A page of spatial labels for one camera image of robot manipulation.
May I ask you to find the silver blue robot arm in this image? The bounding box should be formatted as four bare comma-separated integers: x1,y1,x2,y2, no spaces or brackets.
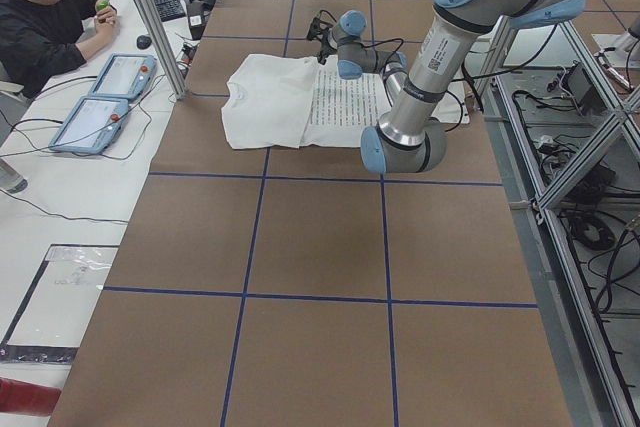
307,0,586,174

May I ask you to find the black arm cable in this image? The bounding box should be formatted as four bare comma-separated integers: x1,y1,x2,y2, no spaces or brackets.
319,9,481,133

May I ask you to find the black electronics box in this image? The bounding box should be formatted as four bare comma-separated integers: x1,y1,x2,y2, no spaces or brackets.
561,62,606,115

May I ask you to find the black computer mouse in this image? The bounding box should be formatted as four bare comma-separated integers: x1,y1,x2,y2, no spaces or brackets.
136,35,152,50

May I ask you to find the red cylinder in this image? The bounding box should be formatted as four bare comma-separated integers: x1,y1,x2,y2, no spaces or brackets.
1,377,62,417

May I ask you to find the far blue teach pendant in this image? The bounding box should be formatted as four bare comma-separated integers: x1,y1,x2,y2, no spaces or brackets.
89,53,157,101

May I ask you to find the blue teach pendant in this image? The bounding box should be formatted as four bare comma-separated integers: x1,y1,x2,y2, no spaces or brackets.
89,53,157,101
48,96,130,155

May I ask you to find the aluminium frame post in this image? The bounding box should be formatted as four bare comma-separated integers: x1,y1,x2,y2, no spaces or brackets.
133,0,187,100

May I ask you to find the white long-sleeve printed shirt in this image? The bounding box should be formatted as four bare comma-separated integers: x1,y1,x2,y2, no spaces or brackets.
221,54,390,150

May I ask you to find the clear plastic document sleeve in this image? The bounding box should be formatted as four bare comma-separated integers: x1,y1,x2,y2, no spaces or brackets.
1,244,118,365

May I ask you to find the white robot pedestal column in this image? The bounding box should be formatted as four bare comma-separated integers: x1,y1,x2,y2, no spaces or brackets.
431,82,470,125

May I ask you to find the person in black jacket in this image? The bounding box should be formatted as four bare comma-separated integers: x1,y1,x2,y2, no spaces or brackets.
1,0,117,99

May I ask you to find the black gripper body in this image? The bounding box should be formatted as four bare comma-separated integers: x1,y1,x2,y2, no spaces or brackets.
306,16,336,65

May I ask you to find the black keyboard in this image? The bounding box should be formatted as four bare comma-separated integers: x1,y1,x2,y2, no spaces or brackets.
153,0,186,22

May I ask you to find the near blue teach pendant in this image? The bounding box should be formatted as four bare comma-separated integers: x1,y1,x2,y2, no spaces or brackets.
48,96,130,155

